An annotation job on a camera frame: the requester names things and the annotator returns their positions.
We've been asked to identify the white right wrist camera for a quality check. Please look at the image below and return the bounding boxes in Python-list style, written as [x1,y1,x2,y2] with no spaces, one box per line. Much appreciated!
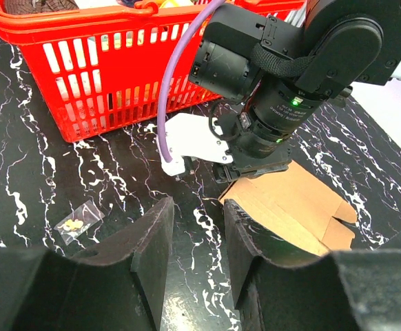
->
[157,112,234,177]

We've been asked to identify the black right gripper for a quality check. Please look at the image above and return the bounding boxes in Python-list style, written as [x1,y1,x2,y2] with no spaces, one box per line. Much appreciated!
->
[212,110,291,183]

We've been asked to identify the small clear plastic packet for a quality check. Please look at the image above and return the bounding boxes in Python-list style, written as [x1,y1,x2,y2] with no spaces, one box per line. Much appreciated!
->
[54,200,105,245]

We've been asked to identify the red plastic shopping basket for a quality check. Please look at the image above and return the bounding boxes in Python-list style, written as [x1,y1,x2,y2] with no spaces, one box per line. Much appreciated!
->
[0,0,307,144]

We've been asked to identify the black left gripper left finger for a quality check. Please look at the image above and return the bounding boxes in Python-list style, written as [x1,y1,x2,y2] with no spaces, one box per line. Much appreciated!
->
[0,197,174,330]

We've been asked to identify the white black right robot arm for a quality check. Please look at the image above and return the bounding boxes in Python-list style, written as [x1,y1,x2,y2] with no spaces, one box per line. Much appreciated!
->
[189,1,401,183]

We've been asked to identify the brown cardboard box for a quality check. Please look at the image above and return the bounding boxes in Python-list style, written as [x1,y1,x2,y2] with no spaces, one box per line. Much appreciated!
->
[219,161,357,256]

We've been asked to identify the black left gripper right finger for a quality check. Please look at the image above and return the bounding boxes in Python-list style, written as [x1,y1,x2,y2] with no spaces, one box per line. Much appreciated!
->
[224,200,401,330]

